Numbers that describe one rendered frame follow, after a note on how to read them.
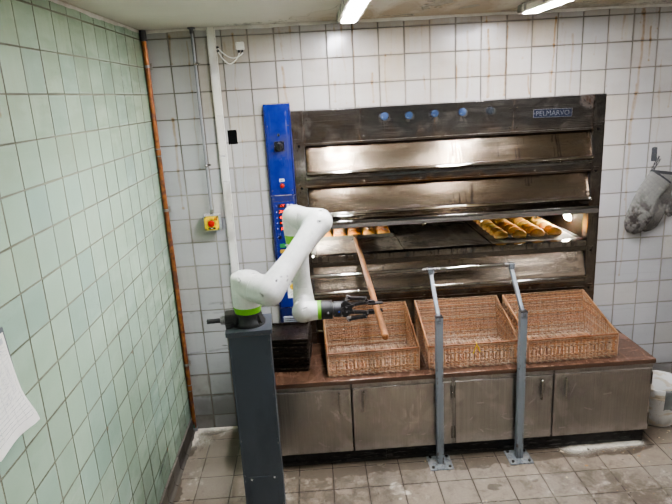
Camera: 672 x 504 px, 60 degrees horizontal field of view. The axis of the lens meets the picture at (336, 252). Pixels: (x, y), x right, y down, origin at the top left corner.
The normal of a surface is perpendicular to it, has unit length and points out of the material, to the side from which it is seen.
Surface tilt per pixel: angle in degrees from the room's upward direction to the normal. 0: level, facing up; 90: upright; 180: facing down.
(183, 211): 90
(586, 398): 92
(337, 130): 91
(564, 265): 70
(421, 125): 90
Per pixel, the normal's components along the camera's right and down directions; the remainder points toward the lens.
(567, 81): 0.04, 0.26
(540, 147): 0.02, -0.09
